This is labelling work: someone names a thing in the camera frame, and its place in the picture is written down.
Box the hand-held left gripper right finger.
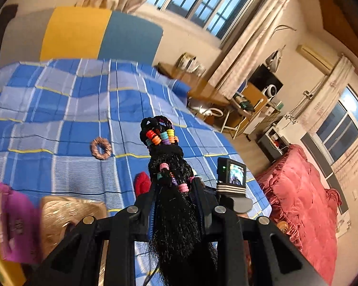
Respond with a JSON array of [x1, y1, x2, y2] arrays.
[[191, 177, 329, 286]]

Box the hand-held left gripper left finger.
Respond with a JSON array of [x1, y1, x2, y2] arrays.
[[25, 189, 159, 286]]

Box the black beaded hair piece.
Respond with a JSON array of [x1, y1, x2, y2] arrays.
[[140, 115, 219, 286]]

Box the red soft hair accessory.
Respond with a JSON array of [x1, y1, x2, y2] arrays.
[[134, 172, 152, 199]]

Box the white shelf unit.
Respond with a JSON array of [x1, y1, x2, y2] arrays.
[[256, 112, 302, 162]]

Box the white appliance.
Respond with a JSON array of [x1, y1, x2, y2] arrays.
[[196, 105, 225, 123]]

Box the red bedspread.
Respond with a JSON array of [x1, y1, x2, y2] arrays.
[[254, 144, 342, 286]]

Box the brown hair scrunchie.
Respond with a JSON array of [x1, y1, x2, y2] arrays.
[[90, 137, 112, 160]]

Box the wooden desk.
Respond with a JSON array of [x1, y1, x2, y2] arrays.
[[158, 62, 269, 138]]

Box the white round device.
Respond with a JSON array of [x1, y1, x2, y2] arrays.
[[263, 84, 278, 98]]

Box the black monitor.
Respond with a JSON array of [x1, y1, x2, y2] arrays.
[[247, 64, 284, 98]]

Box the tins on desk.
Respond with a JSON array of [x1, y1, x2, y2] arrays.
[[175, 52, 207, 77]]

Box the small window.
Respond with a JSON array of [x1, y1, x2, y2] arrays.
[[314, 84, 358, 165]]

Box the blue plaid bed sheet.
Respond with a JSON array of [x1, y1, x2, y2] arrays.
[[0, 59, 272, 286]]

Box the short cream curtain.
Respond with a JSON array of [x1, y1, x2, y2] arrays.
[[292, 55, 356, 135]]

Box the purple carton box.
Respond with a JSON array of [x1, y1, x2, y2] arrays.
[[0, 180, 44, 265]]

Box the long cream curtain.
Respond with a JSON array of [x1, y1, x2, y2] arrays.
[[208, 0, 301, 101]]

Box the air conditioner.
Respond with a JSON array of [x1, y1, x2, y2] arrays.
[[296, 44, 335, 74]]

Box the gold tray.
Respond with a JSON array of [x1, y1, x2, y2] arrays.
[[0, 235, 28, 286]]

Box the large window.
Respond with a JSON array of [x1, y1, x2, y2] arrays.
[[146, 0, 267, 41]]

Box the grey yellow blue headboard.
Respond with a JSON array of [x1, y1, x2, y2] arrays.
[[0, 6, 164, 66]]

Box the brown wardrobe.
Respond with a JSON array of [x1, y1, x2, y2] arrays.
[[313, 0, 358, 76]]

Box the black cable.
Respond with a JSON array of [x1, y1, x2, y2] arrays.
[[142, 267, 159, 286]]

